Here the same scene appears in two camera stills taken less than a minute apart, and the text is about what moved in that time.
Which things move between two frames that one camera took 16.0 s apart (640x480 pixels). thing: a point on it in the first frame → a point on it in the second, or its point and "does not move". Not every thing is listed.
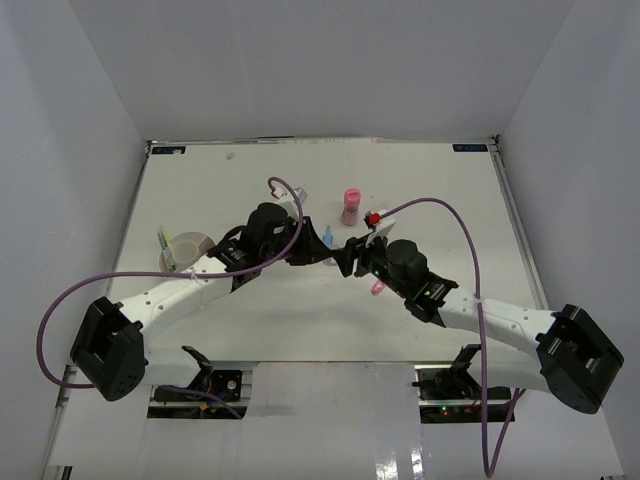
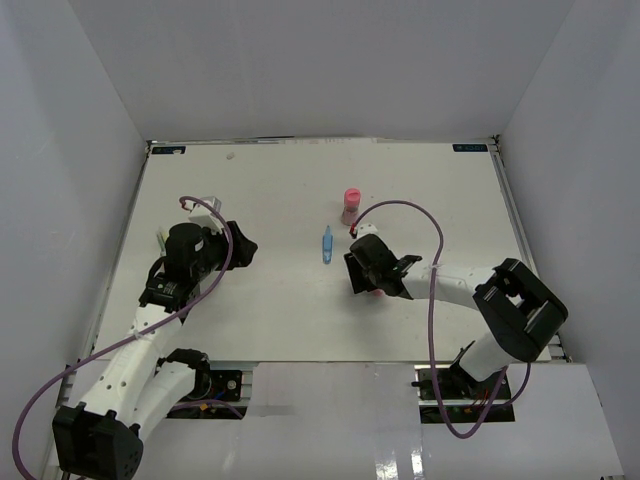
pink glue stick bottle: [350, 212] does not move
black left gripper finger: [314, 236] → [243, 247]
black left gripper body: [301, 242] → [215, 254]
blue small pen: [327, 240] does not move
